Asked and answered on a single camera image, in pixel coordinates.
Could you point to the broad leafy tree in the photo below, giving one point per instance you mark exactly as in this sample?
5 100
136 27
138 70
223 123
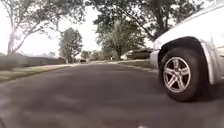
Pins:
120 38

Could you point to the dark parked vehicle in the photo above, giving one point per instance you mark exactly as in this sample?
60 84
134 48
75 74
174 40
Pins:
138 54

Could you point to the distant vehicle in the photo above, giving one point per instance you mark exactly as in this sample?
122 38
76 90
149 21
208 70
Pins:
83 60

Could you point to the grey asphalt road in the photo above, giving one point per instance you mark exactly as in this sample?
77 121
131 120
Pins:
93 96

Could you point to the dark green tree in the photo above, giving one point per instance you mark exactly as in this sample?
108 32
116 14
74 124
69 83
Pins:
70 45

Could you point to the large overhanging tree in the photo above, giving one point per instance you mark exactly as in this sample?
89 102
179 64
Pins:
150 15

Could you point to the silver car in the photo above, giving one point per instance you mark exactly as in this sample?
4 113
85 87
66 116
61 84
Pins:
186 43

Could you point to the low hedge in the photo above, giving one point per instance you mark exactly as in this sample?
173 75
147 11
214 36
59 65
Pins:
30 61

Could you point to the grass verge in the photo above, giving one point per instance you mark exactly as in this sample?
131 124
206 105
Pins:
30 70

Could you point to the large bare-trunked tree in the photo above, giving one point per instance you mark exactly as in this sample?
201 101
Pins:
13 36

